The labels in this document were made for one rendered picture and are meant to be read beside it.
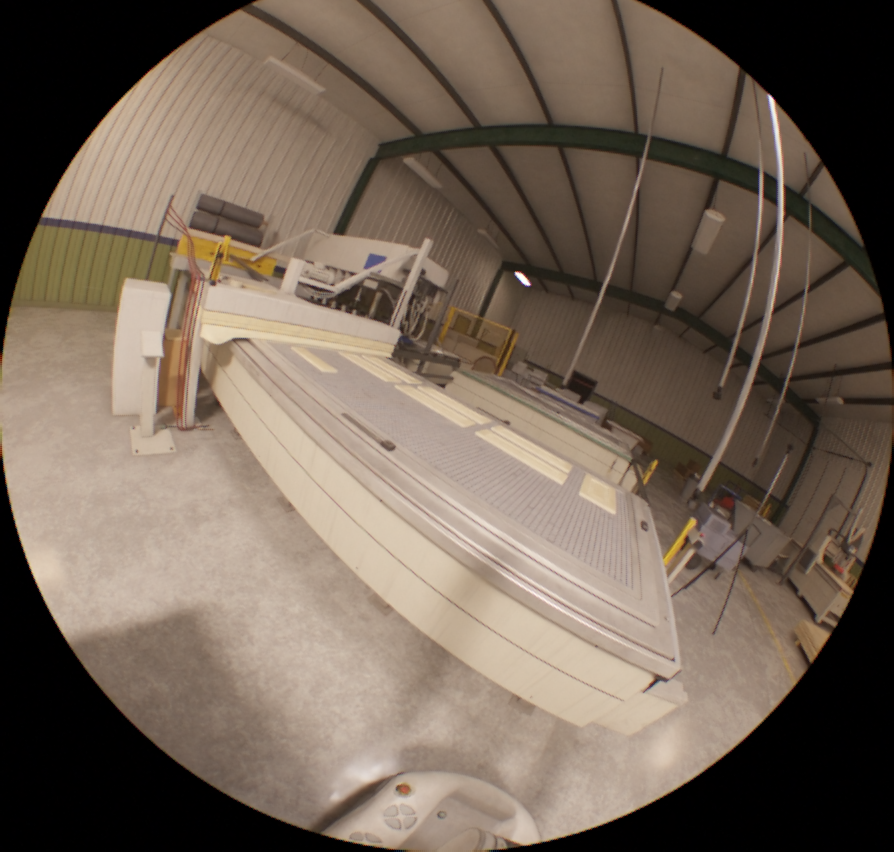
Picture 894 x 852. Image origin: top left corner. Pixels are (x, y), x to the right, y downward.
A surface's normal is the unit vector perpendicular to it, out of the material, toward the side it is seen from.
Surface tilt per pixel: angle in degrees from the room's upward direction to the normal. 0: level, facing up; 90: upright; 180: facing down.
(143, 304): 90
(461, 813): 0
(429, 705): 0
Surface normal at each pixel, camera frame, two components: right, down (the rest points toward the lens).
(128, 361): 0.78, 0.44
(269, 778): 0.38, -0.90
